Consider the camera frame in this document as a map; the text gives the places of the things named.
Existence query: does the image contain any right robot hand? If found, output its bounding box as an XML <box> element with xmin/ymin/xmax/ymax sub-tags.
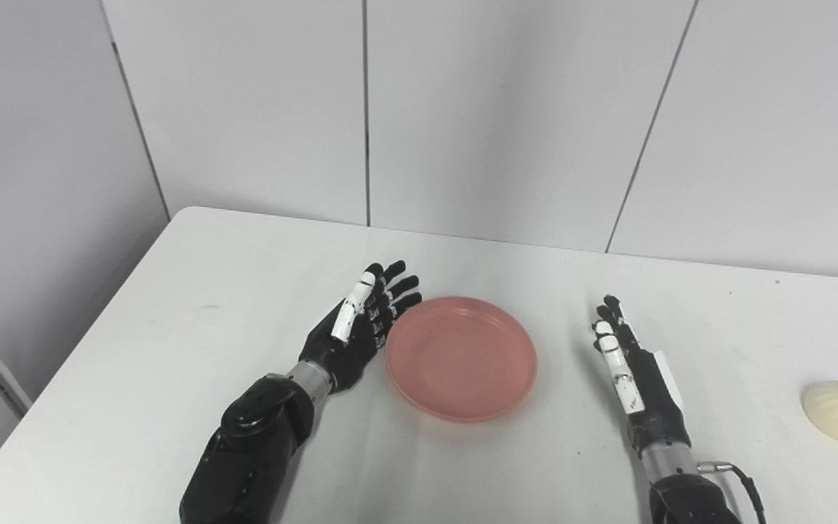
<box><xmin>591</xmin><ymin>294</ymin><xmax>693</xmax><ymax>459</ymax></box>

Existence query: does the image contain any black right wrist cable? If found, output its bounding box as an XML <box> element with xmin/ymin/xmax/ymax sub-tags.
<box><xmin>697</xmin><ymin>460</ymin><xmax>767</xmax><ymax>524</ymax></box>

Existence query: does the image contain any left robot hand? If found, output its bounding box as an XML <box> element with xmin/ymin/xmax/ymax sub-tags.
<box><xmin>298</xmin><ymin>260</ymin><xmax>423</xmax><ymax>394</ymax></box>

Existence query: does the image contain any pink plate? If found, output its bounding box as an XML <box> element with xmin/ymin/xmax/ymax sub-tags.
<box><xmin>385</xmin><ymin>295</ymin><xmax>538</xmax><ymax>424</ymax></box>

